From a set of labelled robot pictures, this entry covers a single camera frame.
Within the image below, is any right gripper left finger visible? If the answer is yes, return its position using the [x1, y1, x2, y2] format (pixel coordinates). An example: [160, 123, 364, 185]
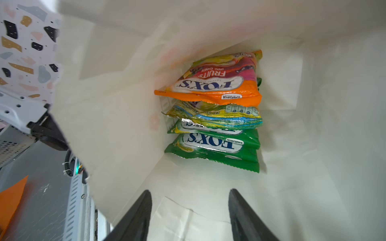
[104, 190, 152, 241]

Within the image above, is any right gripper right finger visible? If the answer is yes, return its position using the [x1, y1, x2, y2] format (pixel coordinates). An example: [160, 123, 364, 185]
[228, 189, 278, 241]

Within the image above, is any white paper bag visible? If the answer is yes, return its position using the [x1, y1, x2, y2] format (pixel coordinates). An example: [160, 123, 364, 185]
[51, 1, 386, 241]

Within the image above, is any orange Fox's fruits candy bag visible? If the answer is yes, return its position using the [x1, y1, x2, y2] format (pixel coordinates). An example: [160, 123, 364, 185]
[154, 50, 262, 107]

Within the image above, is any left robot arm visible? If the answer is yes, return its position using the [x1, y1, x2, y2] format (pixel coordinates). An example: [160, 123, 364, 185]
[1, 87, 69, 151]

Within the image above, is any green fox's candy bag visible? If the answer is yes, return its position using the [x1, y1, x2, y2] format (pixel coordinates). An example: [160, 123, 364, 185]
[167, 119, 260, 149]
[164, 133, 260, 173]

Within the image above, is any yellow-green candy bag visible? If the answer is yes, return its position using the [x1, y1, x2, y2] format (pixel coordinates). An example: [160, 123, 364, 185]
[164, 100, 263, 130]

